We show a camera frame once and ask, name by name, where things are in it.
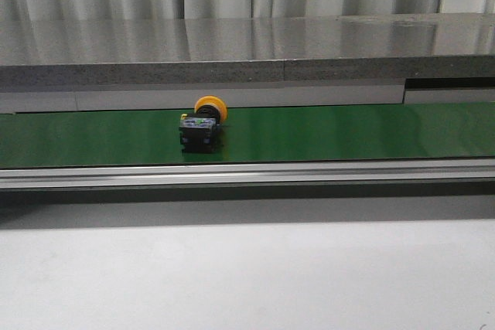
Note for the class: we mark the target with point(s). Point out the aluminium conveyor frame rail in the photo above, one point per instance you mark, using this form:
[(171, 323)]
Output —
[(447, 169)]

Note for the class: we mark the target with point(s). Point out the grey stone counter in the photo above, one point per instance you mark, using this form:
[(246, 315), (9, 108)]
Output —
[(145, 64)]

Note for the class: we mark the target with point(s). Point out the yellow push button switch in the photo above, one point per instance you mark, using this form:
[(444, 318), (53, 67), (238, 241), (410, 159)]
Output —
[(199, 132)]

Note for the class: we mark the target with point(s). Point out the green conveyor belt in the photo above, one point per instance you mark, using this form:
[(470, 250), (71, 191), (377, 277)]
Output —
[(262, 134)]

